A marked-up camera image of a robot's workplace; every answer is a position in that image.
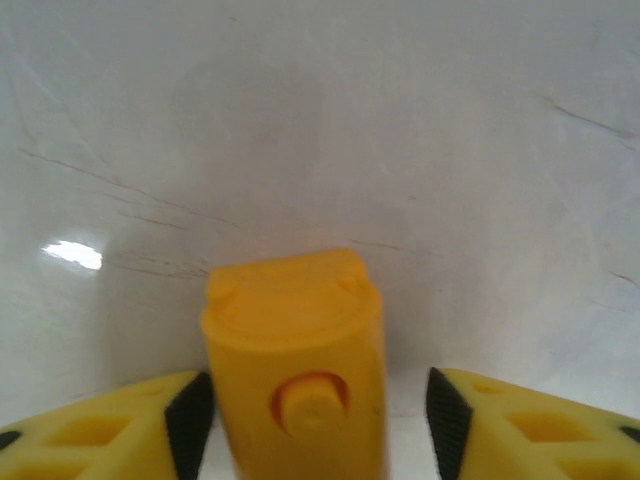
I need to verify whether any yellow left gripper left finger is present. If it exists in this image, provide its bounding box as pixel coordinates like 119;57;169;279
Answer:
0;370;217;480

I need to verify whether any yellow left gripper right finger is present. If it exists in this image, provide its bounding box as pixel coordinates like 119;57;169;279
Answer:
426;367;640;480

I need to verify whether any orange curved single-stud lego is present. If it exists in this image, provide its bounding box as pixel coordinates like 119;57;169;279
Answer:
199;247;386;480

